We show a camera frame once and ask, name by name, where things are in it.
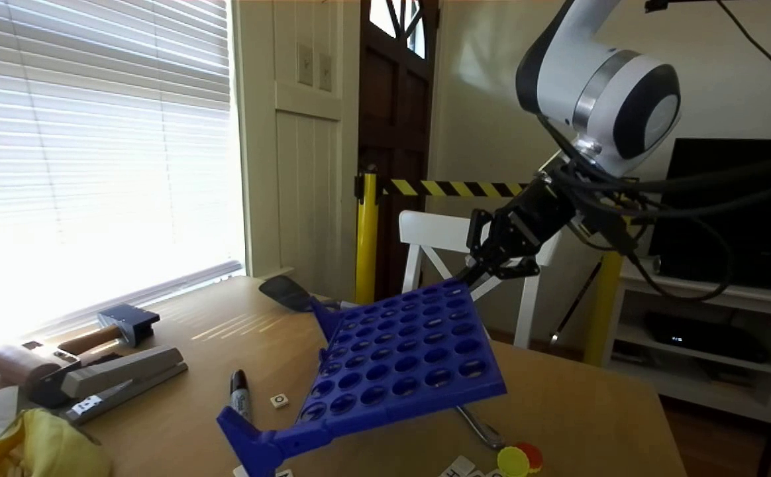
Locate blue connect four grid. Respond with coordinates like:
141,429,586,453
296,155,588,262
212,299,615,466
215,276,509,477

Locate white wooden chair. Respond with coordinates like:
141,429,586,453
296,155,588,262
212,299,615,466
394,205,563,348

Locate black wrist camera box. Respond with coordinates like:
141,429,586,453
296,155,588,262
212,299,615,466
571,188,639,256

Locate yellow game disc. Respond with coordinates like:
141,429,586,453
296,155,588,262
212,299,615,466
494,441,533,477

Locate black thin rod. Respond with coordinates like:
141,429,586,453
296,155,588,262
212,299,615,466
547,260,603,347

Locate black marker pen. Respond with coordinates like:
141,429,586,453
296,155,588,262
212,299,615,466
224,368,255,421

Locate white television stand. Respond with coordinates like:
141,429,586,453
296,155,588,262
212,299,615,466
607,260,771,425

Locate black media box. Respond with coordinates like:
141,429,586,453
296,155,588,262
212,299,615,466
643,309,771,368

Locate white wall switch plate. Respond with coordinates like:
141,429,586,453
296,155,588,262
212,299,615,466
294,41,317,90
315,50,335,95

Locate grey stapler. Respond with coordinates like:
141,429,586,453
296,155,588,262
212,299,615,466
58,343,190,425

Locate brown cylindrical roller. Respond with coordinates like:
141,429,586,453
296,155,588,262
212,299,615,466
0,341,77,411

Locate black hanging cable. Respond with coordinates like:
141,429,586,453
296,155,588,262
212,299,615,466
713,0,771,87

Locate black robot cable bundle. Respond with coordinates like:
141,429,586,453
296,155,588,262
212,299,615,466
537,122,771,303

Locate red game disc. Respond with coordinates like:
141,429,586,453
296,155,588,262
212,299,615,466
514,439,546,474

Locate white window blinds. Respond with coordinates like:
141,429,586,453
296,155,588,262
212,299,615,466
0,0,245,348

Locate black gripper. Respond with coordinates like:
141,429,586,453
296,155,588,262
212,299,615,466
463,170,582,286

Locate blue head wooden handle tool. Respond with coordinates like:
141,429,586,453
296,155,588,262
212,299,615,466
53,302,162,356

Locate white letter tile G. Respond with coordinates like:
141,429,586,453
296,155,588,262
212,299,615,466
440,453,478,477

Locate black television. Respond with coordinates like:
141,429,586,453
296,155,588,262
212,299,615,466
645,135,771,295

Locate yellow black caution belt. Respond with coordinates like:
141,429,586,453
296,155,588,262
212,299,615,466
372,178,533,201

